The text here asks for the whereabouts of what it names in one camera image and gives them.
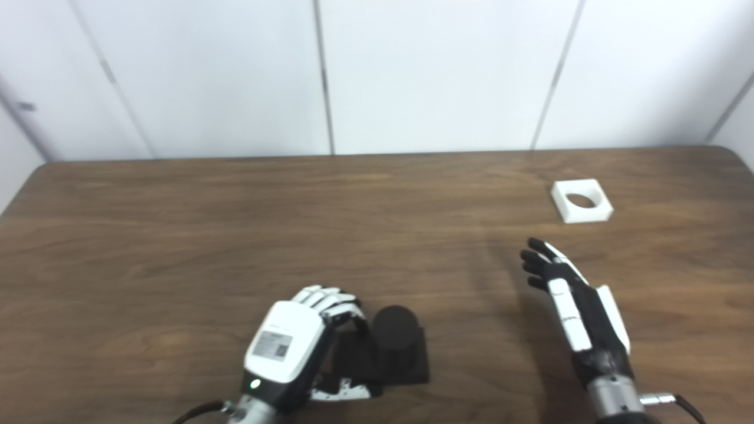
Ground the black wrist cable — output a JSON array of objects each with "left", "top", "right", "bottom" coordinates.
[
  {"left": 639, "top": 393, "right": 707, "bottom": 424},
  {"left": 171, "top": 400, "right": 236, "bottom": 424}
]

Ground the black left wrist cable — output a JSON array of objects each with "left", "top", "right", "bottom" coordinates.
[{"left": 171, "top": 400, "right": 236, "bottom": 424}]

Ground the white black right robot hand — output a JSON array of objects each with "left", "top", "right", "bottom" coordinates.
[{"left": 520, "top": 237, "right": 634, "bottom": 385}]

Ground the white square piece with hole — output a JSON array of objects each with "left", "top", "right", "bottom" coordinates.
[{"left": 551, "top": 178, "right": 614, "bottom": 224}]

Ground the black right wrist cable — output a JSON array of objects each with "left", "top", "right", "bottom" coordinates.
[{"left": 639, "top": 393, "right": 707, "bottom": 424}]

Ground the black cylinder peg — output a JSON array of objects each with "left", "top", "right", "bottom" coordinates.
[{"left": 321, "top": 305, "right": 431, "bottom": 387}]

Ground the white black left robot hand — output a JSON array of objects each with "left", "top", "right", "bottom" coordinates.
[{"left": 240, "top": 285, "right": 383, "bottom": 413}]

